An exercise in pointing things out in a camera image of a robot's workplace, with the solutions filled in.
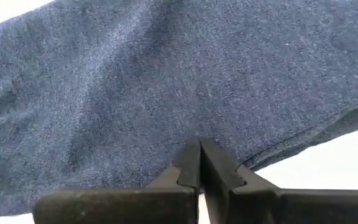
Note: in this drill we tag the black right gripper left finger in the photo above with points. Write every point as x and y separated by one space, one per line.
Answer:
120 207

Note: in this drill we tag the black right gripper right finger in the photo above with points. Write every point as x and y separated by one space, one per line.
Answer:
291 208

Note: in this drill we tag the dark navy garment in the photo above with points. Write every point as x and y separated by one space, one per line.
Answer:
166 93

